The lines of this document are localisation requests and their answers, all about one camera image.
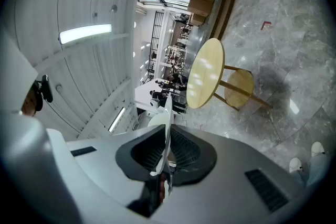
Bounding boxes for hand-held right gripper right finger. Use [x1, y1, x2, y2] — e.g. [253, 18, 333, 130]
[170, 124, 218, 187]

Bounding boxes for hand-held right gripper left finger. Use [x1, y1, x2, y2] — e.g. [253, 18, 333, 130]
[115, 124, 166, 182]

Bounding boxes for white round plate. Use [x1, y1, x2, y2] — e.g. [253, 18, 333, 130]
[147, 92, 175, 176]

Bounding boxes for round wooden table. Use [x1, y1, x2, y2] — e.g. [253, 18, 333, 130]
[186, 37, 274, 111]

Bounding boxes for long ceiling lamp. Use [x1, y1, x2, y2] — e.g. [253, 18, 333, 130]
[58, 23, 113, 45]
[108, 106, 126, 133]

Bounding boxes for white reception counter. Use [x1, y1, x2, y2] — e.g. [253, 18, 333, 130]
[134, 78, 171, 115]

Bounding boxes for person's left white shoe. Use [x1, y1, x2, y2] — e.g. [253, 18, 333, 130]
[288, 156, 303, 174]

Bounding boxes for person's white shoe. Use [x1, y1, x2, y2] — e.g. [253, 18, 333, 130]
[288, 156, 303, 174]
[311, 141, 326, 158]

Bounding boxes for person's head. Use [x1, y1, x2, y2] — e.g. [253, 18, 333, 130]
[20, 83, 44, 116]

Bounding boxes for person's blue jeans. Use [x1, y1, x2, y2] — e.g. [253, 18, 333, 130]
[290, 152, 332, 189]

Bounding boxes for person's right white shoe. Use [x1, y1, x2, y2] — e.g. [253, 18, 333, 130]
[311, 141, 326, 158]

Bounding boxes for black grid gate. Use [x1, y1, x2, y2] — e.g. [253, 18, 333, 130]
[148, 10, 165, 79]

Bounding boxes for small cardboard box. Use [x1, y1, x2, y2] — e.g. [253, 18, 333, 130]
[190, 13, 208, 26]

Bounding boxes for wooden platform steps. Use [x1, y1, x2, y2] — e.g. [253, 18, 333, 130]
[209, 0, 237, 41]

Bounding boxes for large cardboard box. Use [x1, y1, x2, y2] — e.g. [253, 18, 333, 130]
[186, 0, 215, 18]

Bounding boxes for black head-worn camera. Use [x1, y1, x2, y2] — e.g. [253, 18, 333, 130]
[33, 74, 54, 112]

